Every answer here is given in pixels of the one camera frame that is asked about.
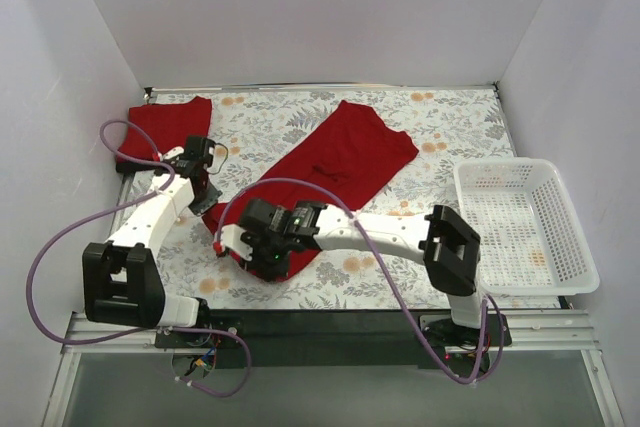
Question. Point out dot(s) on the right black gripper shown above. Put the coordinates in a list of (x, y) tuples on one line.
[(267, 259)]

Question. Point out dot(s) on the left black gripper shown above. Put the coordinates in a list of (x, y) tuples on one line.
[(205, 198)]

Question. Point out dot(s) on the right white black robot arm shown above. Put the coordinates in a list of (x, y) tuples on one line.
[(441, 241)]

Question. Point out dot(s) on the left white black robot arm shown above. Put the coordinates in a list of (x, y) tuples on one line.
[(122, 283)]

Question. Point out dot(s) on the folded red t shirt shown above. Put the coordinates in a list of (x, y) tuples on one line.
[(167, 125)]

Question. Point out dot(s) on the floral patterned table mat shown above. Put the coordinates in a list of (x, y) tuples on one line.
[(255, 129)]

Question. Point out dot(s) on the white plastic laundry basket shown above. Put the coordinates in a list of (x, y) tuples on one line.
[(532, 243)]

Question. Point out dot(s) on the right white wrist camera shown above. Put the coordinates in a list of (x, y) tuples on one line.
[(230, 238)]

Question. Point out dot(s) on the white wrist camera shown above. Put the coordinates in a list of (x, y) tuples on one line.
[(230, 238), (171, 154)]

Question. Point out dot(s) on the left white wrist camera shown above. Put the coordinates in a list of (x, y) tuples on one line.
[(171, 154)]

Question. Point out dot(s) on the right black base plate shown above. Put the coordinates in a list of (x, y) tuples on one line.
[(441, 331)]

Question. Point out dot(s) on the aluminium front rail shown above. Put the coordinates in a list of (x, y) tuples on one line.
[(530, 329)]

